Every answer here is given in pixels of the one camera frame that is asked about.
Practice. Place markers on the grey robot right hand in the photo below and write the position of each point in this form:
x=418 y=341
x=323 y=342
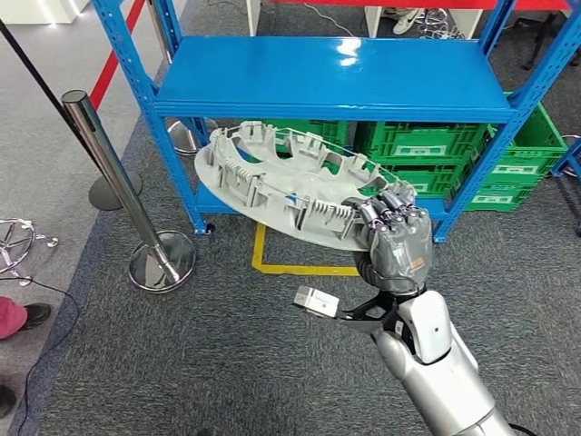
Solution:
x=404 y=253

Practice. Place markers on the grey plastic wheel hubcap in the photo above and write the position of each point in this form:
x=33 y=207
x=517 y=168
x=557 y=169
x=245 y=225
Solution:
x=272 y=195

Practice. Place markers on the chrome chair base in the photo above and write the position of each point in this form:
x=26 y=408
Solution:
x=16 y=240

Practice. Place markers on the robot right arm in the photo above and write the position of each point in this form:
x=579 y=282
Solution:
x=435 y=385

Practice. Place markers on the chrome stanchion post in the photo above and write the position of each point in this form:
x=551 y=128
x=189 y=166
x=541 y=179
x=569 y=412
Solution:
x=185 y=141
x=113 y=174

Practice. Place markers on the black pole stand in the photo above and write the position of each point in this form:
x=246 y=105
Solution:
x=113 y=192

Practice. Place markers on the white desk panel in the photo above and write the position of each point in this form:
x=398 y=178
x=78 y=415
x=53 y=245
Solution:
x=372 y=21
x=253 y=15
x=467 y=24

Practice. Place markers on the black office chair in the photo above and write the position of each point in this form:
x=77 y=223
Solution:
x=545 y=36

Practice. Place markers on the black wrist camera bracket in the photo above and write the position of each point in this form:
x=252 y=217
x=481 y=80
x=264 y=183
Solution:
x=367 y=319

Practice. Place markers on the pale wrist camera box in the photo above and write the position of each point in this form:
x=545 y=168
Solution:
x=318 y=303

